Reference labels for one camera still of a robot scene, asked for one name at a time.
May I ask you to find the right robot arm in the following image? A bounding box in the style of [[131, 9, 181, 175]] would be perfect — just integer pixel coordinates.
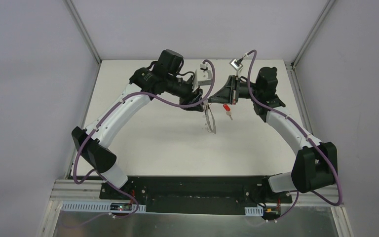
[[208, 67, 337, 202]]

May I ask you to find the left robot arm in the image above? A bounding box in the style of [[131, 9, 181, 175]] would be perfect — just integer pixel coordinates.
[[71, 49, 212, 200]]

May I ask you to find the key with red tag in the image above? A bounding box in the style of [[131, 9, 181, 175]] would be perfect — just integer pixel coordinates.
[[223, 104, 233, 120]]

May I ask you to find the right controller board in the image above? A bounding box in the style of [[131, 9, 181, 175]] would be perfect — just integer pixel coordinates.
[[263, 208, 281, 219]]

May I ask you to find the controller board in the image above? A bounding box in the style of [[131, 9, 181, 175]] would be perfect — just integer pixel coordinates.
[[263, 208, 281, 219], [110, 203, 133, 212]]

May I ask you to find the left controller board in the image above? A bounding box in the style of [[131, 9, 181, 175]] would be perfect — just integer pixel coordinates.
[[110, 203, 133, 212]]

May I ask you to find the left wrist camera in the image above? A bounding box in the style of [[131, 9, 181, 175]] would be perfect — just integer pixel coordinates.
[[192, 63, 213, 92]]

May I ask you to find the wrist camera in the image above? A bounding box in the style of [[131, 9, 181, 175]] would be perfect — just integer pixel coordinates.
[[192, 63, 213, 92], [229, 58, 244, 77]]

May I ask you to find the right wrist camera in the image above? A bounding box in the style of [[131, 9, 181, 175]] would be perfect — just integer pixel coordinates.
[[229, 58, 244, 77]]

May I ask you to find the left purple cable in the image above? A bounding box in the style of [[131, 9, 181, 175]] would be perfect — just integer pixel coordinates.
[[62, 59, 216, 228]]

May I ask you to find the purple cable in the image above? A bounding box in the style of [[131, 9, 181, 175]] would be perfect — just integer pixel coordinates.
[[62, 59, 216, 228], [245, 49, 344, 226]]

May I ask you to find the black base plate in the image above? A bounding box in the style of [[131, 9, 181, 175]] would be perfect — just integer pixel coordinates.
[[99, 176, 293, 215]]

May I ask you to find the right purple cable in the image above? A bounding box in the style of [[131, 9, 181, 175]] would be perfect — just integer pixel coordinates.
[[245, 49, 344, 226]]

